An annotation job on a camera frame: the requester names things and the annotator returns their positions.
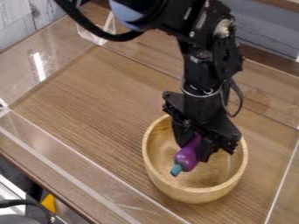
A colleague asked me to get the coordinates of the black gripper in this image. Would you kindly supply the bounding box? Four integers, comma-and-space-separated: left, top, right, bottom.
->
162, 87, 241, 163

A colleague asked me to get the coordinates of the purple toy eggplant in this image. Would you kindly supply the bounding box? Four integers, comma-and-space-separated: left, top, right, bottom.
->
170, 134, 201, 177

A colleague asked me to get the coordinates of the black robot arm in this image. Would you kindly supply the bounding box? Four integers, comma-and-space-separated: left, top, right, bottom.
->
53, 0, 244, 162

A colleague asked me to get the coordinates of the light wooden bowl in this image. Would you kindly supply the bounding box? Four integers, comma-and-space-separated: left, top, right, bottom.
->
141, 115, 248, 204

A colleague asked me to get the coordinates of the yellow and black equipment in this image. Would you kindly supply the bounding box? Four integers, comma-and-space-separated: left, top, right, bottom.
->
24, 192, 72, 224

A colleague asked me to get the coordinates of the black cable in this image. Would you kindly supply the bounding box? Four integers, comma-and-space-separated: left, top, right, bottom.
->
0, 199, 52, 224

